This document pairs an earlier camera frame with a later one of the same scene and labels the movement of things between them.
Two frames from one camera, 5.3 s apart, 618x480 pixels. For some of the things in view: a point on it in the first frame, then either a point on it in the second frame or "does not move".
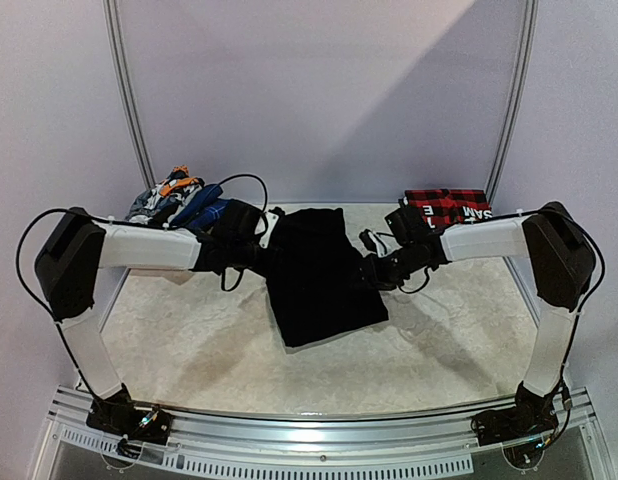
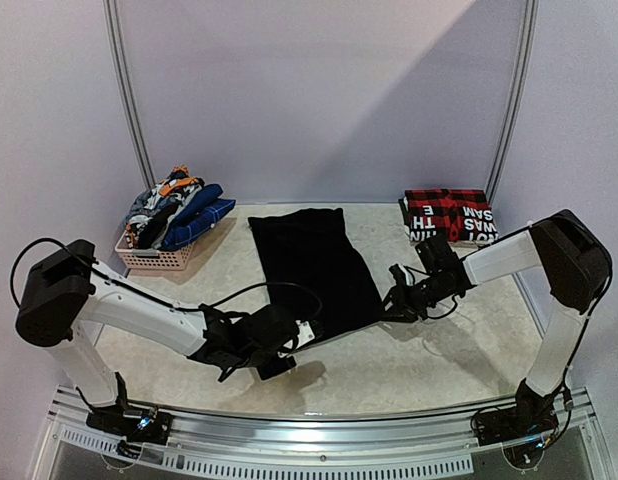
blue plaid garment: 203,210 does not move
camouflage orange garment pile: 159,204 does not move
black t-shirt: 322,285 does not move
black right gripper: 374,273 to 401,298
